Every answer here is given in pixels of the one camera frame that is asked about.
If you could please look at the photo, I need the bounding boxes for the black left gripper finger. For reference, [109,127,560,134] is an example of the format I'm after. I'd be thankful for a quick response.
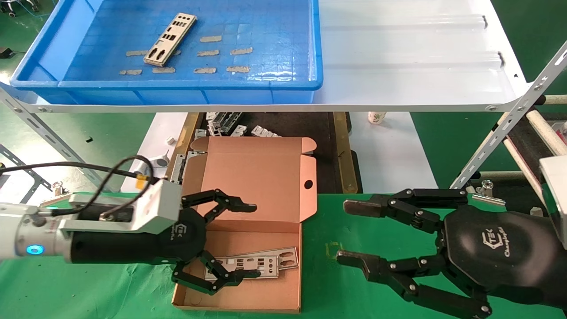
[179,189,257,222]
[171,250,262,296]

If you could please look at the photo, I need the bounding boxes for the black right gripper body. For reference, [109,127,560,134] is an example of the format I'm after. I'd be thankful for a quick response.
[443,205,567,309]

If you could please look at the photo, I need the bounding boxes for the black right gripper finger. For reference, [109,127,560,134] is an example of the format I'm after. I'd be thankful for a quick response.
[336,249,493,319]
[343,188,469,234]

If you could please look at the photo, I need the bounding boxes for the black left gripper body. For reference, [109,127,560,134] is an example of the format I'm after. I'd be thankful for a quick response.
[71,206,208,266]

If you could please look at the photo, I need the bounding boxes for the silver metal shield plate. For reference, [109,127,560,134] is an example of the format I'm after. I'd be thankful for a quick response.
[203,256,280,281]
[143,12,198,67]
[226,247,299,270]

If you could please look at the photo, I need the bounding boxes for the brown cardboard box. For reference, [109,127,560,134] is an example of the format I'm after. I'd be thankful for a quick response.
[172,136,318,314]

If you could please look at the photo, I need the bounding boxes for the blue plastic tray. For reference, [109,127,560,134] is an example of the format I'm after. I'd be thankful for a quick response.
[10,0,323,105]

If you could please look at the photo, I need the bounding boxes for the silver binder clip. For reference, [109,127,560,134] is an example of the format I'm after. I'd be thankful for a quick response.
[472,179,506,207]
[50,181,73,198]

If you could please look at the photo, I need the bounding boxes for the green cloth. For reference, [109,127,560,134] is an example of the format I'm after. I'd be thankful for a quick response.
[0,191,567,319]

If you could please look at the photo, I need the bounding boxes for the long silver metal plate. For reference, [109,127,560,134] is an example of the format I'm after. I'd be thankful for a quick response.
[170,151,198,186]

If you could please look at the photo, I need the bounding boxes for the grey rack tube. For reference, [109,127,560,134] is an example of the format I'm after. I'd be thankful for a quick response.
[478,171,537,181]

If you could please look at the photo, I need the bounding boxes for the pile of metal plates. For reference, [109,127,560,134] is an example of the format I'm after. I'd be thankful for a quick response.
[205,112,243,136]

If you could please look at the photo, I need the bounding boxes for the white pipe fitting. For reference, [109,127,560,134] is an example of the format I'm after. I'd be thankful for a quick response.
[133,150,170,179]

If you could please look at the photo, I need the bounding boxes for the dark rack panel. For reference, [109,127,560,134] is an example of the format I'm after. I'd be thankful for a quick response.
[507,116,567,192]

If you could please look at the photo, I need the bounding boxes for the grey slotted angle bar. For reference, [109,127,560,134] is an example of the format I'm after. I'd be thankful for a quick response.
[448,41,567,192]
[0,86,110,193]
[0,144,53,205]

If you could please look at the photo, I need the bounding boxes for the white shelf board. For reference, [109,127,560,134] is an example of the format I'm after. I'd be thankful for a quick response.
[0,0,530,113]

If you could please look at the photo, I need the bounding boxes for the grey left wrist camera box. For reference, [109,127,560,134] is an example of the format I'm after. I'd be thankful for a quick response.
[58,179,183,234]

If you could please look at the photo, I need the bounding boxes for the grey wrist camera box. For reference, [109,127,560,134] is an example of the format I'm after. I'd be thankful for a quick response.
[539,155,567,249]
[58,179,183,234]

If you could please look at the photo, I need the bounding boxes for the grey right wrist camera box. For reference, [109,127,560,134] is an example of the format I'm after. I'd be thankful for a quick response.
[539,155,567,249]

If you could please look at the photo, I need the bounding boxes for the black camera cable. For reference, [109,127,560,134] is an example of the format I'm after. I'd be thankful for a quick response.
[0,155,155,221]

